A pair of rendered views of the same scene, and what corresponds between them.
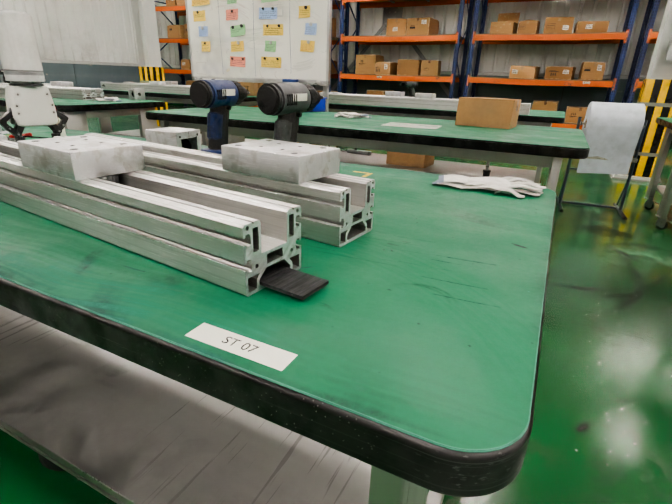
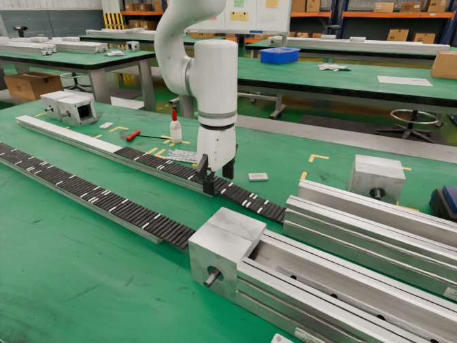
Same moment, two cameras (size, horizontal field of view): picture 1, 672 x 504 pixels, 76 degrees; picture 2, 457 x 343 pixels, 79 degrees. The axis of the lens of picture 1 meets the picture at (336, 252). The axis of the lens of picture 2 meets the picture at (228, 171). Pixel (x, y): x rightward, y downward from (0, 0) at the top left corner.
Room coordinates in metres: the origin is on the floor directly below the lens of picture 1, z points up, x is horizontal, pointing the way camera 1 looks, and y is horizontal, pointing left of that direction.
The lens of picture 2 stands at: (0.58, 0.79, 1.19)
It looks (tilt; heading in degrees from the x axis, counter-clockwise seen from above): 30 degrees down; 359
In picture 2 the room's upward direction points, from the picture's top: straight up
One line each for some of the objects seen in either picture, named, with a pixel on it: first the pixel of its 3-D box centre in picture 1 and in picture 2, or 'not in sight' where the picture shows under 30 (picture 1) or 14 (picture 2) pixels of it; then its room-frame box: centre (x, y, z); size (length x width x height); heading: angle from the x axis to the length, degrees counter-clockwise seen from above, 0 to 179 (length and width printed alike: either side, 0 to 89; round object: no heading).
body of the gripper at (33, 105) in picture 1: (30, 103); (217, 141); (1.16, 0.80, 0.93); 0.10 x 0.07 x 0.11; 147
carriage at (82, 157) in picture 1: (83, 164); not in sight; (0.68, 0.41, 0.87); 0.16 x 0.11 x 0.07; 57
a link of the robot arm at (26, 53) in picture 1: (15, 41); (214, 75); (1.16, 0.81, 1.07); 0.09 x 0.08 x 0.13; 66
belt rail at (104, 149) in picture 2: not in sight; (96, 146); (1.42, 1.21, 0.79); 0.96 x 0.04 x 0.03; 57
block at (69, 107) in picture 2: not in sight; (75, 111); (1.69, 1.40, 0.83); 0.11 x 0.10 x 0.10; 149
